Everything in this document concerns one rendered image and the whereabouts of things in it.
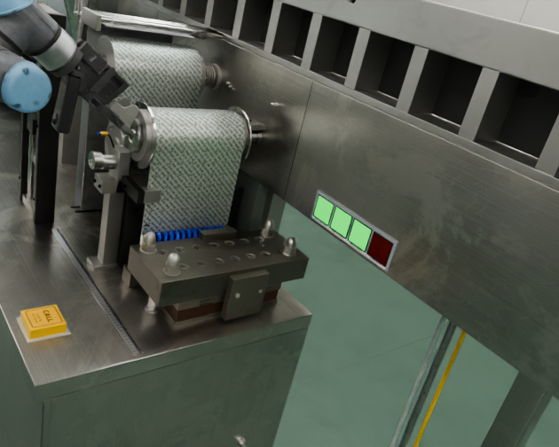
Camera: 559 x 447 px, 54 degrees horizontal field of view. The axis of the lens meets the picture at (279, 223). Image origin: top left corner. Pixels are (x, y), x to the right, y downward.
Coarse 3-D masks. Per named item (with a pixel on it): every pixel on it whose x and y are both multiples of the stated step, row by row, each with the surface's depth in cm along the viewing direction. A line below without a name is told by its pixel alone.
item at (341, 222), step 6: (336, 210) 121; (336, 216) 121; (342, 216) 120; (348, 216) 119; (336, 222) 121; (342, 222) 120; (348, 222) 119; (336, 228) 122; (342, 228) 120; (348, 228) 119; (342, 234) 120
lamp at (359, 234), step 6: (354, 222) 117; (354, 228) 117; (360, 228) 116; (366, 228) 115; (354, 234) 118; (360, 234) 116; (366, 234) 115; (354, 240) 118; (360, 240) 116; (366, 240) 115; (360, 246) 116
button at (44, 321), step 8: (24, 312) 110; (32, 312) 111; (40, 312) 111; (48, 312) 112; (56, 312) 112; (24, 320) 109; (32, 320) 109; (40, 320) 109; (48, 320) 110; (56, 320) 110; (64, 320) 111; (32, 328) 106; (40, 328) 107; (48, 328) 108; (56, 328) 109; (64, 328) 110; (32, 336) 107; (40, 336) 108
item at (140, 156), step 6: (138, 114) 119; (144, 114) 118; (144, 120) 118; (144, 126) 118; (150, 126) 118; (144, 132) 118; (150, 132) 118; (144, 138) 118; (150, 138) 118; (144, 144) 119; (150, 144) 118; (144, 150) 119; (132, 156) 124; (138, 156) 121; (144, 156) 120
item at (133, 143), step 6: (138, 120) 120; (132, 126) 120; (138, 126) 118; (138, 132) 118; (126, 138) 123; (132, 138) 121; (138, 138) 118; (126, 144) 123; (132, 144) 121; (138, 144) 119; (132, 150) 121; (138, 150) 121
